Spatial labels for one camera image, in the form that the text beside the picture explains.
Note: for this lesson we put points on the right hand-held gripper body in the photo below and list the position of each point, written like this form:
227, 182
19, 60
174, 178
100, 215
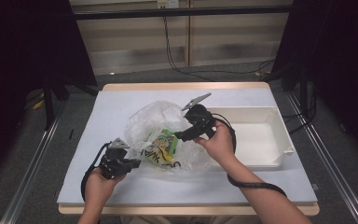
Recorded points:
202, 119

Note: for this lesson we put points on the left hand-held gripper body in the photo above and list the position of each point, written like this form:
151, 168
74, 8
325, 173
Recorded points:
115, 163

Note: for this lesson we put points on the green snack packet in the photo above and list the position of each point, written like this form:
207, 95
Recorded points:
164, 144

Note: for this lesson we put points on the clear plastic bag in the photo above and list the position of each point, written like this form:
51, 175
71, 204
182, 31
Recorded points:
155, 118

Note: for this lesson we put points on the white plastic bin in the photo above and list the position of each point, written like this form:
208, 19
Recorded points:
261, 137

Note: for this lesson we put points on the person's left hand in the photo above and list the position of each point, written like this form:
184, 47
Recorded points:
99, 189

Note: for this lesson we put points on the person's right hand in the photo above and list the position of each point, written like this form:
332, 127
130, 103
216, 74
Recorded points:
219, 146

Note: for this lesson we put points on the wooden table with white top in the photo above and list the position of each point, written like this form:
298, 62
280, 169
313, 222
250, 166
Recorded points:
174, 189

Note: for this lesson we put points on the small black floor item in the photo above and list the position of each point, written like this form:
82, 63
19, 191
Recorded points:
71, 133

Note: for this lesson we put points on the black metal stand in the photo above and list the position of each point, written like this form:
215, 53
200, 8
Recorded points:
49, 102
304, 93

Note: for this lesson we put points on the yellow floor tape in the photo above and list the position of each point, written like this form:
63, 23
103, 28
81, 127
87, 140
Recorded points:
38, 104

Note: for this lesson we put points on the black horizontal bar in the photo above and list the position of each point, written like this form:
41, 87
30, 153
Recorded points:
180, 12

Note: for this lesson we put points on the grey table edge clip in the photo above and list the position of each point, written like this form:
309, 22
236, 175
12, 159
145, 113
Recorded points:
315, 186

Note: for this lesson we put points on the dark curtain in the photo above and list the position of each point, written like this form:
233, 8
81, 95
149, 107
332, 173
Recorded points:
18, 62
345, 62

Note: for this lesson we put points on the metal floor rail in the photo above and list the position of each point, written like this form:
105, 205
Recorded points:
329, 161
28, 177

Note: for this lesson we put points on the white wall socket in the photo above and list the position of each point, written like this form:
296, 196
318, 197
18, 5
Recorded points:
167, 3

